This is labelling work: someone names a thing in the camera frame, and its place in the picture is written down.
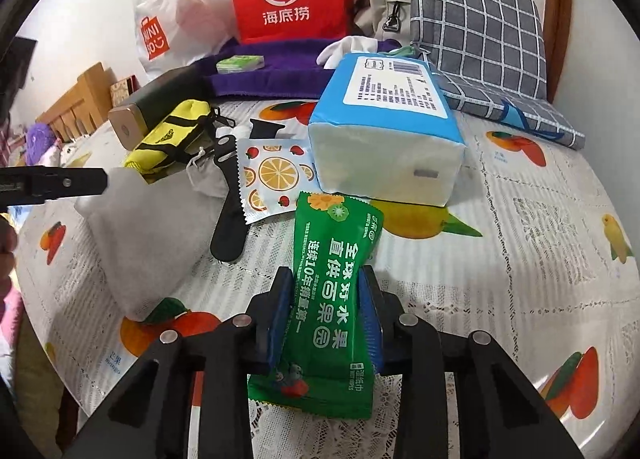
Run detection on dark green box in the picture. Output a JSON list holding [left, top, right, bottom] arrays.
[[107, 70, 211, 150]]

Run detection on blue tissue pack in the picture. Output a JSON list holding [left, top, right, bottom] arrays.
[[307, 51, 467, 206]]

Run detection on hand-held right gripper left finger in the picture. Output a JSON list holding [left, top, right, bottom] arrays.
[[65, 266, 296, 459]]

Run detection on fruit print packet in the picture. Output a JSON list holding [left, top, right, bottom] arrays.
[[235, 138, 321, 226]]

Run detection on small green white tissue packet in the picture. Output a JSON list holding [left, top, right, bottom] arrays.
[[216, 55, 266, 74]]

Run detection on grey drawstring pouch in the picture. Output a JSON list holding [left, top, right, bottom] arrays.
[[185, 149, 232, 200]]

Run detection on yellow black pouch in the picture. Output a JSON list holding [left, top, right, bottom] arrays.
[[122, 99, 236, 174]]

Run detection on purple plush toy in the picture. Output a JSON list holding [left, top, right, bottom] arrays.
[[25, 123, 52, 164]]

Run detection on wooden bed frame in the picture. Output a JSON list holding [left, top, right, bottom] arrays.
[[542, 0, 573, 104]]

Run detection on beige bag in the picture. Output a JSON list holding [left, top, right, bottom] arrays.
[[352, 0, 413, 42]]

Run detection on light grey cloth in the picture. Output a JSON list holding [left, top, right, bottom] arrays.
[[74, 166, 223, 315]]

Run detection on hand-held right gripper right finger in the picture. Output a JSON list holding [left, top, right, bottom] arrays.
[[357, 264, 586, 459]]

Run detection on white plastic bag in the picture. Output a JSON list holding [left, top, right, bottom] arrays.
[[131, 0, 238, 82]]

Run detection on white gloves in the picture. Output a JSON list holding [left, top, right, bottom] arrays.
[[316, 35, 383, 70]]

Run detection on green wet wipe packet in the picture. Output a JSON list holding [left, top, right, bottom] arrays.
[[247, 191, 386, 421]]

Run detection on person's left hand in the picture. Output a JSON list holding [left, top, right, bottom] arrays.
[[0, 216, 18, 300]]

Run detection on wooden headboard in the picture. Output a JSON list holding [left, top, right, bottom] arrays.
[[35, 63, 118, 142]]

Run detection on purple towel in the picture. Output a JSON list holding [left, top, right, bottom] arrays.
[[200, 36, 416, 102]]

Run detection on grey checked cushion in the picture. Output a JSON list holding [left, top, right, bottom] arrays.
[[410, 0, 586, 150]]

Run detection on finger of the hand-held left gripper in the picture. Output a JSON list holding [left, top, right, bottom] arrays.
[[0, 166, 110, 204]]

